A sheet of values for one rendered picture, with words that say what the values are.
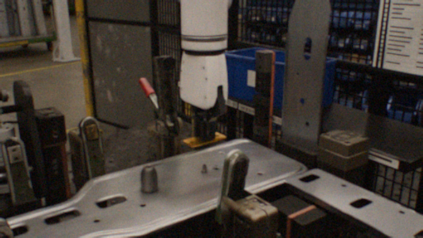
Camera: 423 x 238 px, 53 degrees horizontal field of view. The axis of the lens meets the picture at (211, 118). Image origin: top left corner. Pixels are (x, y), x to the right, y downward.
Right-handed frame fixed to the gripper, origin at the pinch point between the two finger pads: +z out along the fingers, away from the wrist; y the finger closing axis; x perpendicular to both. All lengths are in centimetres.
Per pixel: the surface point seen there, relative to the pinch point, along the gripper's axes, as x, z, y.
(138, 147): 27, 40, -88
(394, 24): 54, -17, 4
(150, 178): -13.2, 6.7, 1.4
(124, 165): 15, 40, -74
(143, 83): -0.8, -4.4, -24.5
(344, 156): 23.5, 6.3, 16.2
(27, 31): 146, 67, -785
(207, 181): -2.0, 9.6, 3.7
